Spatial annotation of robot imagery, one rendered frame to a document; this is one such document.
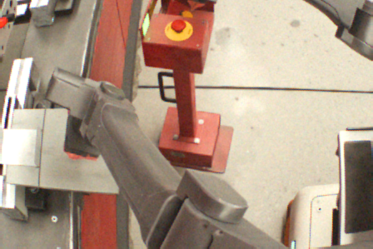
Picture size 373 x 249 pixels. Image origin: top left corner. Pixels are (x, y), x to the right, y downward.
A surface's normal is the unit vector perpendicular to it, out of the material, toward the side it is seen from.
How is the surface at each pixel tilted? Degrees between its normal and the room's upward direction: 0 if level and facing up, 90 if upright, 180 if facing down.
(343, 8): 40
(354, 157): 0
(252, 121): 0
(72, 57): 0
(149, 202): 56
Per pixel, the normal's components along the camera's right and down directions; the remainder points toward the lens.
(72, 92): 0.17, 0.22
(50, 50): -0.04, -0.49
